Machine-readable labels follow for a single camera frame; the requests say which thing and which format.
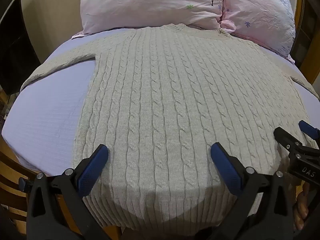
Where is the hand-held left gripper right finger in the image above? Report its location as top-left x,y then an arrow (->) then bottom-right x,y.
194,142 -> 295,240

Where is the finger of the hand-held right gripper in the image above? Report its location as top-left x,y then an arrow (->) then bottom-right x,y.
299,120 -> 320,140
273,127 -> 304,155

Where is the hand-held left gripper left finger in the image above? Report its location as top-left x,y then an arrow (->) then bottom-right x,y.
19,144 -> 111,240

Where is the grey cable-knit sweater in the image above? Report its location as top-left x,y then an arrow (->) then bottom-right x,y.
20,23 -> 320,231

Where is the person's right hand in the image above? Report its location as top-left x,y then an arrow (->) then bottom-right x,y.
293,181 -> 313,231

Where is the lavender bed sheet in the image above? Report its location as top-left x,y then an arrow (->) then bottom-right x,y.
1,33 -> 313,178

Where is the wooden headboard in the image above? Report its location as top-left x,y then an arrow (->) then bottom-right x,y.
294,0 -> 320,87

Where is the pink flowered pillow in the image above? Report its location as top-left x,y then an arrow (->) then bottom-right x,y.
71,0 -> 237,40
221,0 -> 296,63

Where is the dark cabinet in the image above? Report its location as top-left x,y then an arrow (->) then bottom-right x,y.
0,0 -> 42,96

